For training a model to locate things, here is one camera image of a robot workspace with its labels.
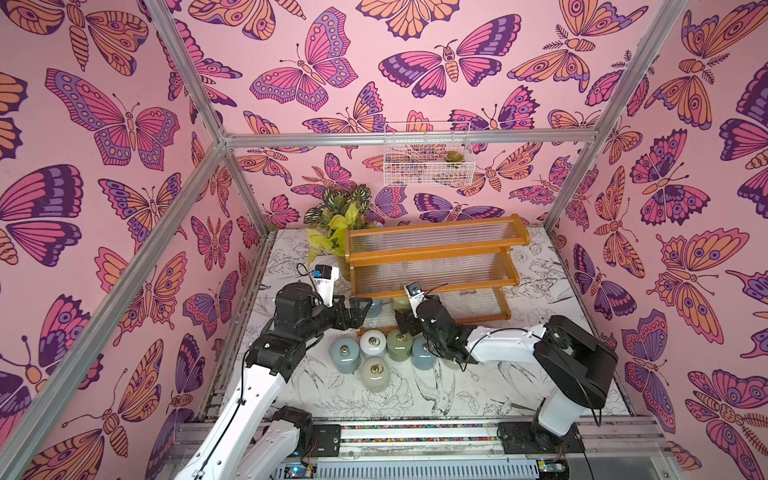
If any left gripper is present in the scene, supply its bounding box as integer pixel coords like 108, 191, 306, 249
296, 293, 370, 344

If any green tea canister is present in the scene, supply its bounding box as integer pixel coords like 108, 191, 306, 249
386, 329, 414, 362

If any blue tea canister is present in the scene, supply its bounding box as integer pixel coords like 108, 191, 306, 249
410, 337, 437, 370

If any white tea canister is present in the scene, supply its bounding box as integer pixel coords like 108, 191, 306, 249
359, 330, 387, 359

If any light blue tall canister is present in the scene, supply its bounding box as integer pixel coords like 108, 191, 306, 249
329, 337, 361, 374

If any cream tea canister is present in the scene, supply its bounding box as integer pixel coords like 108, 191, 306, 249
361, 357, 391, 393

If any yellow-green canister bottom shelf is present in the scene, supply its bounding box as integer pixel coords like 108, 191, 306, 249
391, 296, 411, 312

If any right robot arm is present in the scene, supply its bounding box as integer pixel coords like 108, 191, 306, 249
395, 294, 618, 438

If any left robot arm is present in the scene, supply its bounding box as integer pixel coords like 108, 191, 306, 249
176, 282, 372, 479

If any blue canister bottom shelf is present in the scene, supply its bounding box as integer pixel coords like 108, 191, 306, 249
366, 299, 382, 319

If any wooden three-tier shelf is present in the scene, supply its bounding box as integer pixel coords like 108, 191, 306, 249
345, 215, 531, 324

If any potted green leafy plant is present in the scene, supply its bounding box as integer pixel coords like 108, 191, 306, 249
304, 185, 376, 264

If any small succulent in basket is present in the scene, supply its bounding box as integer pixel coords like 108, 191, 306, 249
444, 151, 464, 164

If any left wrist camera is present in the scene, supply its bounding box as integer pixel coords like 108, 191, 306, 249
310, 264, 340, 307

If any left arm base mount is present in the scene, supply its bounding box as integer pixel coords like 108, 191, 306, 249
262, 422, 342, 461

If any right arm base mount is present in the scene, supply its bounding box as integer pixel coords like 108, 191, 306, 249
497, 421, 585, 455

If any white wire basket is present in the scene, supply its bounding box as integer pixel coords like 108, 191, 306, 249
381, 129, 476, 188

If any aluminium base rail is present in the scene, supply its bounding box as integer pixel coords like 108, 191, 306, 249
159, 417, 685, 479

